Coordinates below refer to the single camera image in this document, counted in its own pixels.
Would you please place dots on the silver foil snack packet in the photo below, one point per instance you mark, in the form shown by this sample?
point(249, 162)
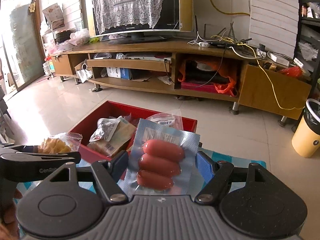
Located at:
point(105, 129)

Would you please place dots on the white blue box on shelf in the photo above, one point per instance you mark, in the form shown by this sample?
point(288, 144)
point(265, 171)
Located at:
point(120, 73)

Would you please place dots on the wooden TV cabinet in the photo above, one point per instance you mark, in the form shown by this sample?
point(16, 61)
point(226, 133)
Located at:
point(154, 68)

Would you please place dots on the orange plastic bag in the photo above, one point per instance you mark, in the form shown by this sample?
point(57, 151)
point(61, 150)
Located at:
point(210, 76)

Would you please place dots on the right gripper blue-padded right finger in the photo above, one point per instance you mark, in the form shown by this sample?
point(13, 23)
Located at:
point(216, 175)

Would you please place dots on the black metal shelf rack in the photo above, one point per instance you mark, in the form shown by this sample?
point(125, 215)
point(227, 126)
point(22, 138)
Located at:
point(307, 45)

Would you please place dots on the yellow crispy chips bag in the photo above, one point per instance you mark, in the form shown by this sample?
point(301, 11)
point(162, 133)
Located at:
point(60, 143)

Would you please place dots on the yellow wafer cracker pack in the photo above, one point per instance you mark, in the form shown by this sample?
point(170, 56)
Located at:
point(122, 135)

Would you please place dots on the person's left hand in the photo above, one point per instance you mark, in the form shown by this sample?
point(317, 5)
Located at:
point(9, 224)

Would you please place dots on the yellow trash bin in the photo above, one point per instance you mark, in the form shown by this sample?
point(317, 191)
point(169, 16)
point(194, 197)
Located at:
point(305, 140)

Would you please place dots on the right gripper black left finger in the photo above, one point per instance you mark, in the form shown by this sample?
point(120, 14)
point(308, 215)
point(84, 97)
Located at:
point(106, 175)

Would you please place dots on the white lace cloth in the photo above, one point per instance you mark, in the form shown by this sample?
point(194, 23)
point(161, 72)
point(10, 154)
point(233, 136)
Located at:
point(116, 13)

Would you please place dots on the blue white checkered tablecloth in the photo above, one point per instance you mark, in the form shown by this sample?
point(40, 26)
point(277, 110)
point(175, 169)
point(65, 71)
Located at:
point(87, 203)

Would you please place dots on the white power strip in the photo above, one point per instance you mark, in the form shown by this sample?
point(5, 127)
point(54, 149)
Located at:
point(278, 58)

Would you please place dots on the flat screen television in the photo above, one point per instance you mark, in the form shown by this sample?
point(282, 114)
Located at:
point(176, 16)

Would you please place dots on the vacuum packed red sausages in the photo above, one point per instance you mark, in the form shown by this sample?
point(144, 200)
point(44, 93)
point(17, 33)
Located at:
point(161, 160)

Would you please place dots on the red storage box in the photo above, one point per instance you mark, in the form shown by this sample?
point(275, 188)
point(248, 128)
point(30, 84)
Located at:
point(107, 114)

